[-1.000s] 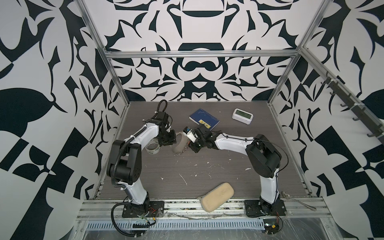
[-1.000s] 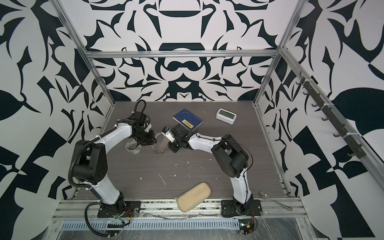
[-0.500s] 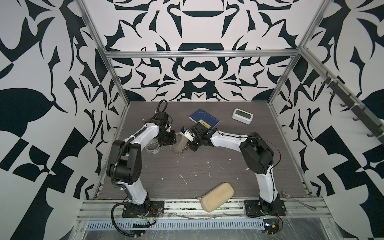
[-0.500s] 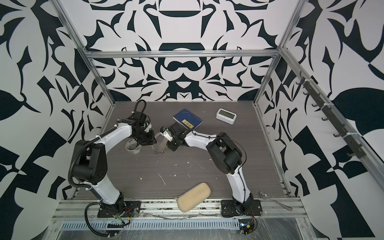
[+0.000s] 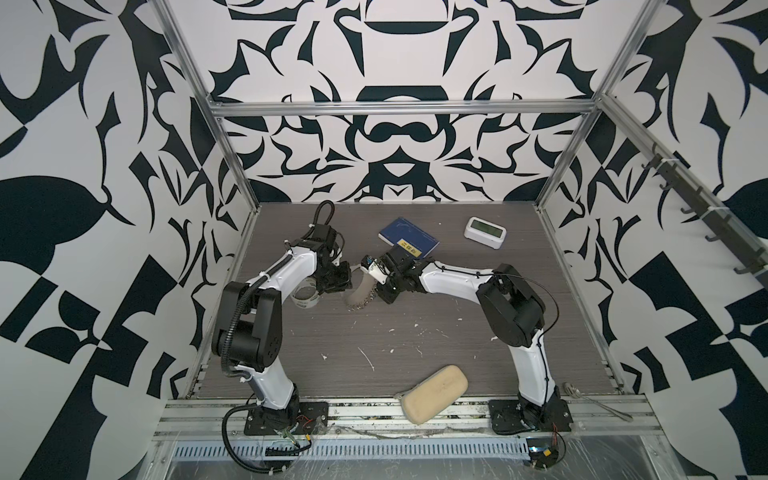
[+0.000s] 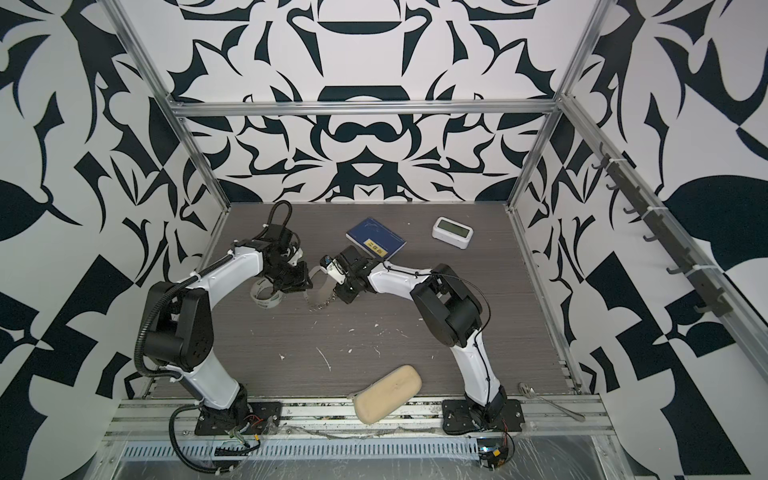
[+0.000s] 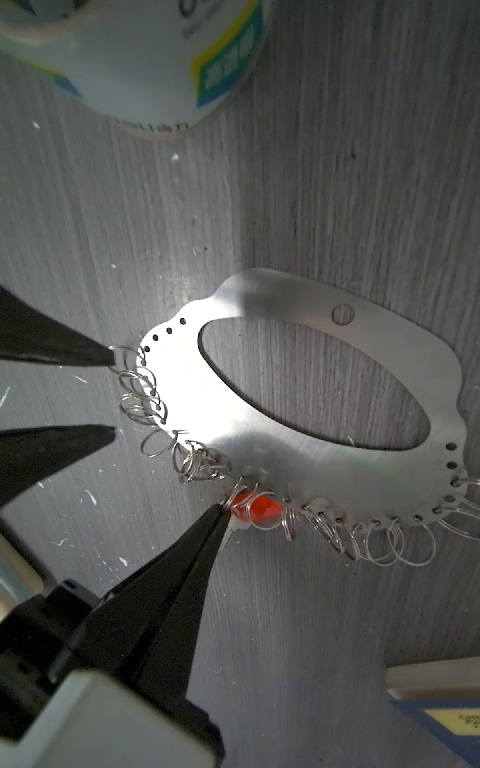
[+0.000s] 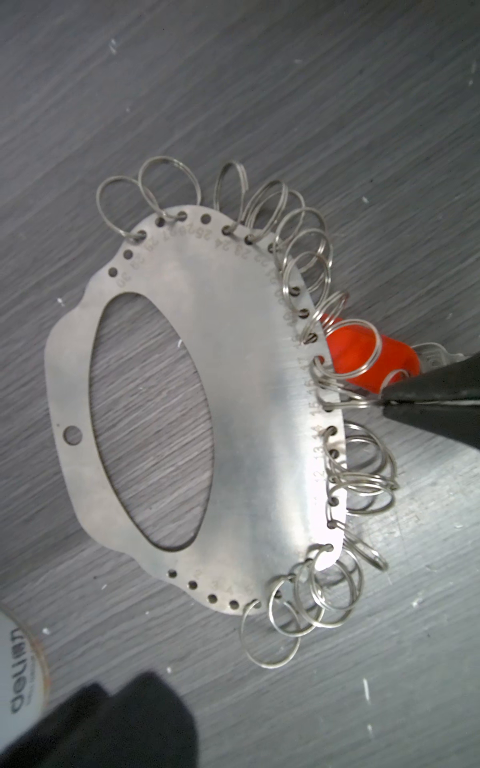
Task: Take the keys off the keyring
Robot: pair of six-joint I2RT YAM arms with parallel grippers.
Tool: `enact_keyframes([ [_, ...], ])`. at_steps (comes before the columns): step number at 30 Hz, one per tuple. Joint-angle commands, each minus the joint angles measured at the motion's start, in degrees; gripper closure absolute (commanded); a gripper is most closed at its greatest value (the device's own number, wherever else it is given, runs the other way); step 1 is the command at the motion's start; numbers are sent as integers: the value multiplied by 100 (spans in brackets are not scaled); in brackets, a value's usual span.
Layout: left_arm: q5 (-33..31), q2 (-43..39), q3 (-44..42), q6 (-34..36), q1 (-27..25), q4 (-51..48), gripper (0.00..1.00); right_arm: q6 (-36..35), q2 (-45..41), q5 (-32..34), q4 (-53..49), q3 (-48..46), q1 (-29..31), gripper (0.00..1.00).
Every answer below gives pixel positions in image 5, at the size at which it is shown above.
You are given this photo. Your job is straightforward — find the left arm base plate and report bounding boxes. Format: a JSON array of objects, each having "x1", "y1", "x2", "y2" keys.
[{"x1": 244, "y1": 401, "x2": 329, "y2": 436}]

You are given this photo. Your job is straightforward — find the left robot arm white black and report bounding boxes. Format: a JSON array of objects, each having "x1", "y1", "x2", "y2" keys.
[{"x1": 211, "y1": 224, "x2": 351, "y2": 411}]

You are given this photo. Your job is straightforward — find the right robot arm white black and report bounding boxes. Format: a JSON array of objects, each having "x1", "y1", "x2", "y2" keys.
[{"x1": 362, "y1": 247, "x2": 556, "y2": 416}]

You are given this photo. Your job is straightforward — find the white cable duct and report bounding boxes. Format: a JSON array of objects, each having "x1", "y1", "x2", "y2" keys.
[{"x1": 172, "y1": 437, "x2": 530, "y2": 461}]

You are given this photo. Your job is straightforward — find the small circuit board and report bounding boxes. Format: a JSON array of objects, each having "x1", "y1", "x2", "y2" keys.
[{"x1": 526, "y1": 435, "x2": 567, "y2": 471}]

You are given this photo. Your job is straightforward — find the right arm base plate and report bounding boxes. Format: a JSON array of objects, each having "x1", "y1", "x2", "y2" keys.
[{"x1": 488, "y1": 395, "x2": 572, "y2": 435}]

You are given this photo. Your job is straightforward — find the wall hook rail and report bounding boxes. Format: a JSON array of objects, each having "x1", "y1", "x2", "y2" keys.
[{"x1": 640, "y1": 142, "x2": 768, "y2": 277}]

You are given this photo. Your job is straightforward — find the blue notebook yellow label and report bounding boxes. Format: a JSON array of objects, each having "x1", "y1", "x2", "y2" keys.
[{"x1": 378, "y1": 217, "x2": 440, "y2": 258}]

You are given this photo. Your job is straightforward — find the white digital clock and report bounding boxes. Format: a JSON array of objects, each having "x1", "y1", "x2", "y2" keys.
[{"x1": 464, "y1": 216, "x2": 507, "y2": 250}]

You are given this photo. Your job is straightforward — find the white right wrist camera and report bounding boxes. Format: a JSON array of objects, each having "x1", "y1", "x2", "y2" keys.
[{"x1": 360, "y1": 255, "x2": 389, "y2": 284}]

